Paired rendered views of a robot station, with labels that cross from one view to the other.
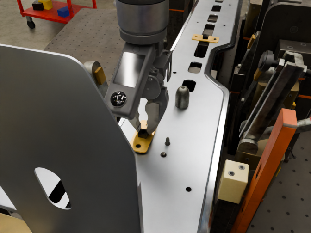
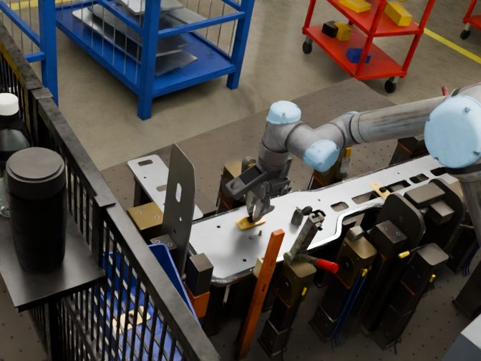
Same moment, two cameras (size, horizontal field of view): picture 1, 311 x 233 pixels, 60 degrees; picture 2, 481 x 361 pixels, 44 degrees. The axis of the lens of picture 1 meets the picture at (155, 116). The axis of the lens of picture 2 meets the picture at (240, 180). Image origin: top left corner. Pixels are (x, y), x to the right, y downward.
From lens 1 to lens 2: 1.12 m
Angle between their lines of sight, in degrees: 24
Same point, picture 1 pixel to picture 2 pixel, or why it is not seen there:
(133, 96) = (241, 188)
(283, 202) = not seen: outside the picture
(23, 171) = (175, 182)
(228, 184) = (258, 263)
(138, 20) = (264, 155)
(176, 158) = (255, 244)
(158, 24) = (273, 162)
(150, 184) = (228, 244)
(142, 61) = (258, 175)
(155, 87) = (262, 193)
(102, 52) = not seen: hidden behind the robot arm
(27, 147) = (179, 176)
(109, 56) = not seen: hidden behind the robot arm
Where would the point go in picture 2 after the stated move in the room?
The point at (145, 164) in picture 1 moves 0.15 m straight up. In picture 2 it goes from (236, 235) to (246, 193)
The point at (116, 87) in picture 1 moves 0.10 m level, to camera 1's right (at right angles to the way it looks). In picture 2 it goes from (238, 180) to (268, 200)
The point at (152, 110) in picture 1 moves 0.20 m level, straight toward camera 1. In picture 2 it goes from (258, 205) to (207, 243)
